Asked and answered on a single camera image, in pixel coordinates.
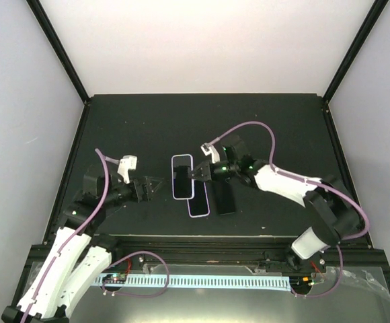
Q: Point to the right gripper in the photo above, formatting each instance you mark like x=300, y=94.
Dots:
x=205, y=165

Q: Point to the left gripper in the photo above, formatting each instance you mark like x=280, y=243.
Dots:
x=145, y=196

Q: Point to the lilac magsafe cased phone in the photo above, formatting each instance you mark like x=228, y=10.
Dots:
x=172, y=181

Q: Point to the lilac phone case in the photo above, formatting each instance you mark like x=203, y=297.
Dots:
x=208, y=208

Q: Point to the black magsafe phone case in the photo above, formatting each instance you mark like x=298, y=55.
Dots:
x=224, y=198

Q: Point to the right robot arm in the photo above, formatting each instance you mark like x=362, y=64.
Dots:
x=334, y=215

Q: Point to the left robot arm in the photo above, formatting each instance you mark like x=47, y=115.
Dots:
x=78, y=256

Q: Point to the small circuit board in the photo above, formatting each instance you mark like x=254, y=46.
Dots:
x=114, y=278

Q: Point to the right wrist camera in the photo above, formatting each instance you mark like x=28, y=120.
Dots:
x=209, y=150

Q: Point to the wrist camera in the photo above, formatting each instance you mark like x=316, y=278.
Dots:
x=126, y=164
x=209, y=150

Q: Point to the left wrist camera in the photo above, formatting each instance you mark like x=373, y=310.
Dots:
x=126, y=164

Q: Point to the white slotted cable duct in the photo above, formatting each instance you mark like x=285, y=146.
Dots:
x=201, y=282

